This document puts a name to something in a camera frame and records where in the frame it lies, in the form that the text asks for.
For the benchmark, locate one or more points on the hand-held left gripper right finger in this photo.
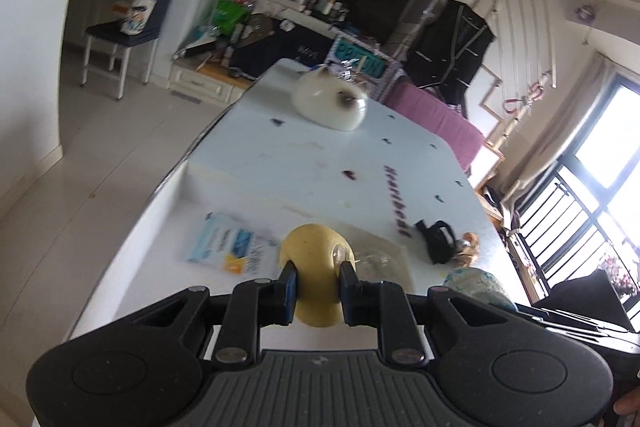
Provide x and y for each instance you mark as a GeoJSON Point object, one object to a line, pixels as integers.
{"type": "Point", "coordinates": [347, 297]}

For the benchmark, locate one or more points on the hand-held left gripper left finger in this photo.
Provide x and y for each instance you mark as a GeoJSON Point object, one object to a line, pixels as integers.
{"type": "Point", "coordinates": [287, 294]}

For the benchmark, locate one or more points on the bag of beige rubber bands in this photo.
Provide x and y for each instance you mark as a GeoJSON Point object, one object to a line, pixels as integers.
{"type": "Point", "coordinates": [375, 264]}

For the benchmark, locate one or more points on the wet wipes packet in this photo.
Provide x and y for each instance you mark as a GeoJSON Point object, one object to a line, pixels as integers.
{"type": "Point", "coordinates": [225, 244]}

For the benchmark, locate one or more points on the pink padded chair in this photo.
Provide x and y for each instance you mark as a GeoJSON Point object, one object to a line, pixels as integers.
{"type": "Point", "coordinates": [435, 122]}

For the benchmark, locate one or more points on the white cat-shaped container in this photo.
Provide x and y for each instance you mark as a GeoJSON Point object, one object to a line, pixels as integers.
{"type": "Point", "coordinates": [325, 99]}

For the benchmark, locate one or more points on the teal sign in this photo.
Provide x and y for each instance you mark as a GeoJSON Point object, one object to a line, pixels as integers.
{"type": "Point", "coordinates": [360, 59]}

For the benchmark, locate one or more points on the black balcony railing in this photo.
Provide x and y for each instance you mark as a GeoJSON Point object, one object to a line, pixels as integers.
{"type": "Point", "coordinates": [575, 227]}

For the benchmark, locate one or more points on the dark office chair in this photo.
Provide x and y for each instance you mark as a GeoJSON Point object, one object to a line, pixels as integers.
{"type": "Point", "coordinates": [590, 302]}

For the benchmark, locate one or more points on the black printed cloth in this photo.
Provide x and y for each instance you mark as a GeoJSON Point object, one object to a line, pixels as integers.
{"type": "Point", "coordinates": [280, 52]}

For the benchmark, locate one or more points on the beige curtain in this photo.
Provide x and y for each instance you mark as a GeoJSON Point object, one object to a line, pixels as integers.
{"type": "Point", "coordinates": [545, 142]}

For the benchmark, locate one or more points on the pink clothes hangers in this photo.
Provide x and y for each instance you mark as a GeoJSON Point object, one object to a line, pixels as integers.
{"type": "Point", "coordinates": [522, 99]}

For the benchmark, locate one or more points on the black jacket with white trim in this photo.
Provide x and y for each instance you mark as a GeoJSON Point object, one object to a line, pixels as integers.
{"type": "Point", "coordinates": [450, 47]}

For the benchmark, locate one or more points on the green packet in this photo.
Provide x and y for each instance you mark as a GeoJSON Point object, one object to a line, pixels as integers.
{"type": "Point", "coordinates": [230, 14]}

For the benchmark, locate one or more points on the dark blue dining chair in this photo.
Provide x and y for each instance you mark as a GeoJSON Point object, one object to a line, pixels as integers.
{"type": "Point", "coordinates": [160, 2]}

